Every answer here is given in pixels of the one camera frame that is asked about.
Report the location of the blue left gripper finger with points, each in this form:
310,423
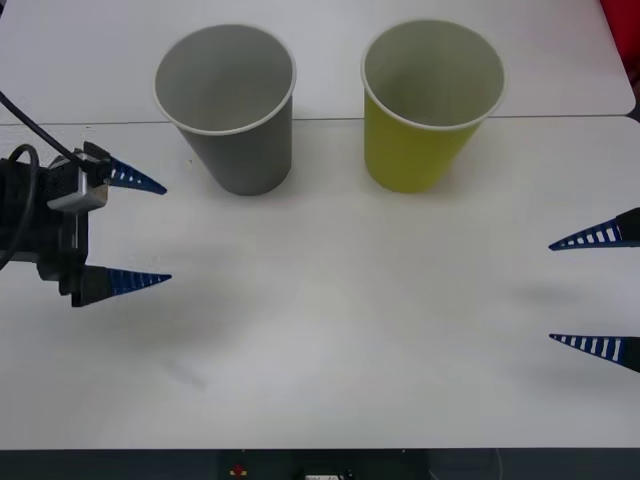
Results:
125,282
135,179

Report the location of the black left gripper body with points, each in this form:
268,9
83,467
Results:
55,235

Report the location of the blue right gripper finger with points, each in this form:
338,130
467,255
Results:
600,346
600,235

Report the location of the silver and black left arm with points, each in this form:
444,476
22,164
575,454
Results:
80,198

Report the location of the grey plastic waste bin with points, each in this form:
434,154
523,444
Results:
240,150

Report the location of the yellow-green plastic waste bin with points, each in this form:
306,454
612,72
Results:
410,155

